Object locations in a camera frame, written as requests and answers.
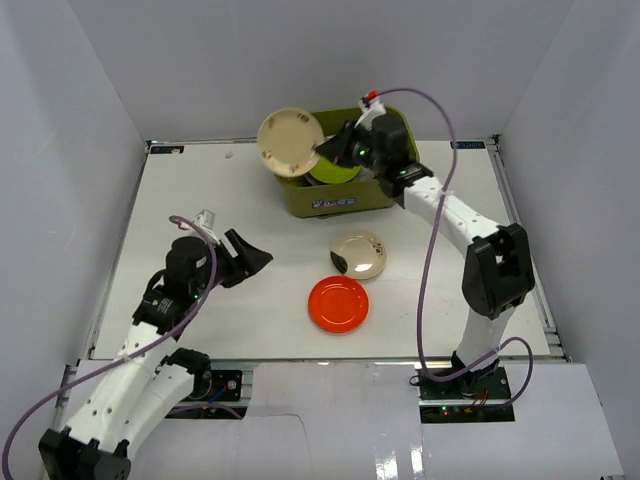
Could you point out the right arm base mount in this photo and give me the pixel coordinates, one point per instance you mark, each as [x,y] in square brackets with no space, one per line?
[461,402]

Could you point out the cream plate with small motifs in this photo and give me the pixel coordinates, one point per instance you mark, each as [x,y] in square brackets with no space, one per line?
[286,142]

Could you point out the cream plate with black patch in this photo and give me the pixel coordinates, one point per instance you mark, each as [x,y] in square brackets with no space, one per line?
[359,254]

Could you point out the lime green plate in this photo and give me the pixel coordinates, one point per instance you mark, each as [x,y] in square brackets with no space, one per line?
[326,172]

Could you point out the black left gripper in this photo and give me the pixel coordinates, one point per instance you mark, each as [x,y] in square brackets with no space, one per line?
[231,265]

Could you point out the olive green plastic bin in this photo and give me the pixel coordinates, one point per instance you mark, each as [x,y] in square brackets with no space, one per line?
[304,200]

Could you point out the left blue table label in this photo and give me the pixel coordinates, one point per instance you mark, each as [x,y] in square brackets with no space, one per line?
[166,149]

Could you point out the right blue table label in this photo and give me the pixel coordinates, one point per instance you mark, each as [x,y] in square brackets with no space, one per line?
[468,145]

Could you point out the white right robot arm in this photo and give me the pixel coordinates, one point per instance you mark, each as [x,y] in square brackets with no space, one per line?
[498,271]

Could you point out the blue table label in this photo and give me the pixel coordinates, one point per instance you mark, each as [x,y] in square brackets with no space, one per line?
[166,149]
[468,145]

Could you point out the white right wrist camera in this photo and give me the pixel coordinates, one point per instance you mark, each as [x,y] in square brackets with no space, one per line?
[371,107]

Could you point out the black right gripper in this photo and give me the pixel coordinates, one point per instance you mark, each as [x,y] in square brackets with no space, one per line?
[337,148]

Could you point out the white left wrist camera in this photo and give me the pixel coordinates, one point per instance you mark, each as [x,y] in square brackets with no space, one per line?
[204,220]

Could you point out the orange plate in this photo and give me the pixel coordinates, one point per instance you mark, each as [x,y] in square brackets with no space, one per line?
[338,305]

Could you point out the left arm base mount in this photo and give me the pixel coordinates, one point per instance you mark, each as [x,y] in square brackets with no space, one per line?
[217,395]

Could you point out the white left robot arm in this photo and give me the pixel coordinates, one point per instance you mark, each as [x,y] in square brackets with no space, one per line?
[151,373]

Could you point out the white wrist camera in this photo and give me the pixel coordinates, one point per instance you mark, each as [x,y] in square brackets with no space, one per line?
[204,220]
[371,107]

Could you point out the grey reindeer plate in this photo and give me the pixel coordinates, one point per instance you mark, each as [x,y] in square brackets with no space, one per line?
[364,175]

